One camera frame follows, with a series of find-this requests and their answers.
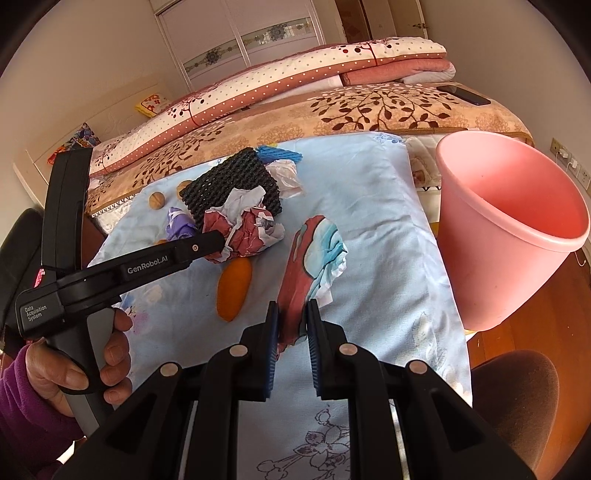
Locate orange peel piece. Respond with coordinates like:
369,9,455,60
216,258,252,322

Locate purple wrapper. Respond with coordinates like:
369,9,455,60
165,207,199,241

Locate red white paper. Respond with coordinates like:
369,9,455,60
202,186,286,263

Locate black foam fruit net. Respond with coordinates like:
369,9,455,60
179,147,283,231

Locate white tissue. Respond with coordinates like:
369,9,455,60
266,159,304,199

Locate blue foam fruit net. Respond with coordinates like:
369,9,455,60
256,145,303,164

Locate pink plastic trash bucket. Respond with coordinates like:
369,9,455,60
436,131,590,331

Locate purple sleeve forearm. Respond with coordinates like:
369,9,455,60
1,348,83,479

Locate wooden bedroom door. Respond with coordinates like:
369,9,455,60
335,0,429,42

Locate person's left hand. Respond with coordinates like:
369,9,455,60
25,309,132,417

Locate walnut left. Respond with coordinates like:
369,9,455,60
148,191,166,210

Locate walnut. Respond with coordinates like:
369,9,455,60
148,191,166,210
175,180,192,200

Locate light blue floral pillowcase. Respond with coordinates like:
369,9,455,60
120,133,473,479

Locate walnut right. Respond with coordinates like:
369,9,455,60
175,180,192,200

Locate folded red white dotted quilt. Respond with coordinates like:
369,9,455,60
89,37,450,178

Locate colourful red blue pillow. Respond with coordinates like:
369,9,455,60
47,122,100,165

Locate yellow patterned pillow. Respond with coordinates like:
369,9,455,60
134,93,170,118

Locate white wardrobe sliding doors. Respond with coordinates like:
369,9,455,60
151,0,325,91

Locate beige leaf pattern blanket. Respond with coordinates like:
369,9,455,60
86,82,534,216

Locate black smartphone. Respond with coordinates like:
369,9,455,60
437,85,491,106

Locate pink folded blanket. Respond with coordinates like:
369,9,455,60
341,58,456,86

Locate wall power outlets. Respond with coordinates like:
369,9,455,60
550,138,591,194

